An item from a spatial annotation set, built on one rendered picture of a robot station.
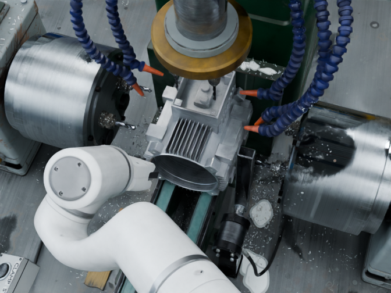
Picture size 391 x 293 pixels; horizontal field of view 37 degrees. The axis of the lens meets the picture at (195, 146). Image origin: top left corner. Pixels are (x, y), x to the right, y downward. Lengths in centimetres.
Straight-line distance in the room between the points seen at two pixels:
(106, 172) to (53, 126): 47
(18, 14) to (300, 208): 74
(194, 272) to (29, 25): 88
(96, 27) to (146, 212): 111
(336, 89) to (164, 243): 104
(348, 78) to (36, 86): 85
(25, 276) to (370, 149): 70
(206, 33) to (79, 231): 39
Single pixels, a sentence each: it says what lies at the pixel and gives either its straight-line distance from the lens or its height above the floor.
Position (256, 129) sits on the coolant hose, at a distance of 108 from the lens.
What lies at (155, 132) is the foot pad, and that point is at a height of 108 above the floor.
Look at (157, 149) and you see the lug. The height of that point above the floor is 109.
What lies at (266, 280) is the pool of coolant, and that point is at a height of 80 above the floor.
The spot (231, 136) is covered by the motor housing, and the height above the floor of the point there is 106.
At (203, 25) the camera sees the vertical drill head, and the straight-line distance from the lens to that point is 97.
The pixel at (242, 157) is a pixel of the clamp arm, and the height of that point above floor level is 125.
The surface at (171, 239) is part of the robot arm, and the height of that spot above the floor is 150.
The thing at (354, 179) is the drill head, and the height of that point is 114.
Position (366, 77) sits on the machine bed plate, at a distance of 168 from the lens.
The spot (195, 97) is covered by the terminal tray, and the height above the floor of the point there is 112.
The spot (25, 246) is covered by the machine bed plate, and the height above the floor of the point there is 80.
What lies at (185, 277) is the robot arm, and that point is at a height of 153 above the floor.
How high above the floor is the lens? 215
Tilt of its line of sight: 62 degrees down
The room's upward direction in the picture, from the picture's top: 4 degrees counter-clockwise
